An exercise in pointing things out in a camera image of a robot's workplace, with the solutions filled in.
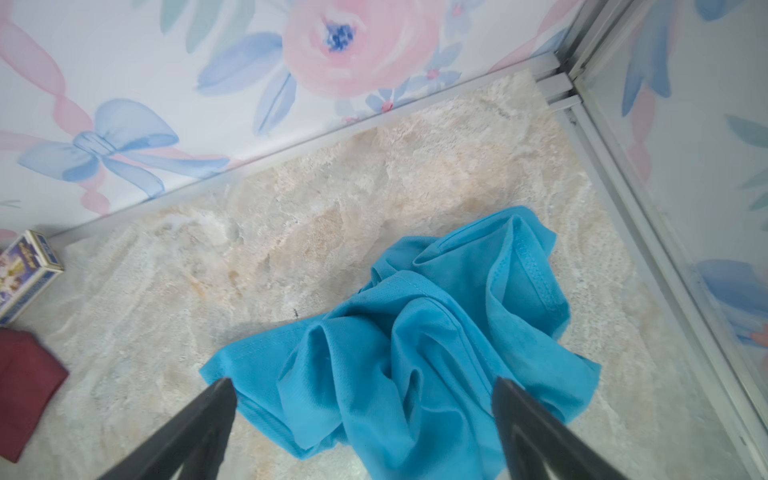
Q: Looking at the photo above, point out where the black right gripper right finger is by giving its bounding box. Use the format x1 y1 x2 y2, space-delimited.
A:
492 378 625 480

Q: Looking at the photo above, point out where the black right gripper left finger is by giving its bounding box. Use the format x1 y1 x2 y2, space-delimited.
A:
102 378 237 479

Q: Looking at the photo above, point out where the teal blue cloth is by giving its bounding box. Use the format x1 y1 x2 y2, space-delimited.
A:
200 207 601 479

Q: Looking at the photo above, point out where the maroon cloth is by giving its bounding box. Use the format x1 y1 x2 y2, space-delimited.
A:
1 329 69 463

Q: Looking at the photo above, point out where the small card box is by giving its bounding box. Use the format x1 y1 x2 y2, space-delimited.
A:
1 230 65 327

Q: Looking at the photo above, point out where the right corner aluminium post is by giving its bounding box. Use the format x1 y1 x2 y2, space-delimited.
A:
535 0 768 480

